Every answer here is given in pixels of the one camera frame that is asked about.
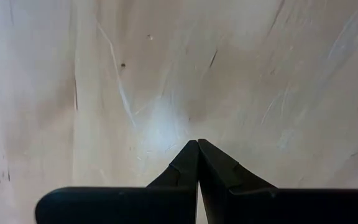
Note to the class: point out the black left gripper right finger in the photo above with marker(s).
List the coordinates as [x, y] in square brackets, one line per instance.
[275, 207]

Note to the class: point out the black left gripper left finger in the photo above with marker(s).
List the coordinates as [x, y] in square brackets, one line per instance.
[120, 205]

